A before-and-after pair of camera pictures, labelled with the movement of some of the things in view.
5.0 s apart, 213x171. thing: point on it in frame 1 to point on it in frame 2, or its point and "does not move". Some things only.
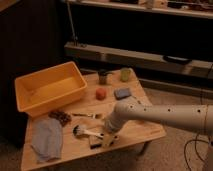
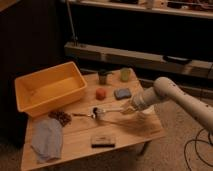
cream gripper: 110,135 to 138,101
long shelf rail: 201,68 does not move
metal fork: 93,115 does not move
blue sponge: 121,93 does not move
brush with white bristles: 77,130 to 96,112
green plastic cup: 125,75 does not move
